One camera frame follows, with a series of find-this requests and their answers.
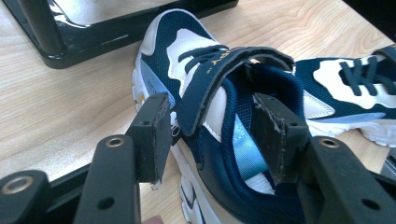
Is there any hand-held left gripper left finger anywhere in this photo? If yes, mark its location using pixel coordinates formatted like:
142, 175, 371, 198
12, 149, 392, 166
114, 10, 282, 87
73, 91, 173, 224

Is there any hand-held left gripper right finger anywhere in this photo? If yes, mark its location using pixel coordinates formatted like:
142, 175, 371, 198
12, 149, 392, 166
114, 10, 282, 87
250, 91, 396, 224

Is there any navy and white sneaker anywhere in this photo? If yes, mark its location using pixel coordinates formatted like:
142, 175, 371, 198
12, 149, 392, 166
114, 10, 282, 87
132, 8, 313, 224
293, 44, 396, 149

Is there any red and black shoe rack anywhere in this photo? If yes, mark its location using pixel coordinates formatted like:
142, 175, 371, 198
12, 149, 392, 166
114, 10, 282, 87
1, 0, 240, 70

